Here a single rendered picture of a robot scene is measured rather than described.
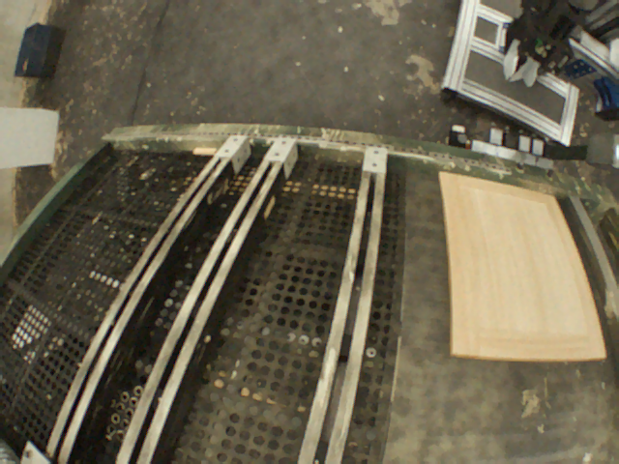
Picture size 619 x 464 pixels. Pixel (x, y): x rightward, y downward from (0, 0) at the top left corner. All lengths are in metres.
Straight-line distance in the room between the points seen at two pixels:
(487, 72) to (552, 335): 1.44
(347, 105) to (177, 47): 1.42
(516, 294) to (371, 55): 1.60
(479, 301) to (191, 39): 2.38
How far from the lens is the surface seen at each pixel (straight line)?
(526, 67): 0.57
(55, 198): 1.29
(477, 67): 1.81
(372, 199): 0.71
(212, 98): 2.18
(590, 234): 1.05
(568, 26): 0.48
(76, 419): 0.64
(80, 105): 3.37
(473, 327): 0.63
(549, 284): 0.81
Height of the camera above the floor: 1.81
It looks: 72 degrees down
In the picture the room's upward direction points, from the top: 135 degrees counter-clockwise
